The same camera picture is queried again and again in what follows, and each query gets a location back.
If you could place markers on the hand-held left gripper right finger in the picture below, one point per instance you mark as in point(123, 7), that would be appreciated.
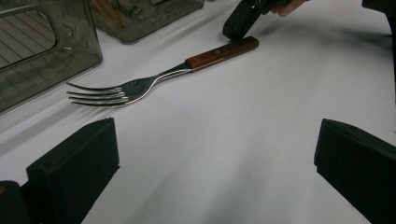
point(361, 168)

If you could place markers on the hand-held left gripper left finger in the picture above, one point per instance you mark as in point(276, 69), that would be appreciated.
point(77, 168)

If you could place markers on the smoky translucent plastic bin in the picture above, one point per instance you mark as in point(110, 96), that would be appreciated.
point(155, 18)
point(77, 62)

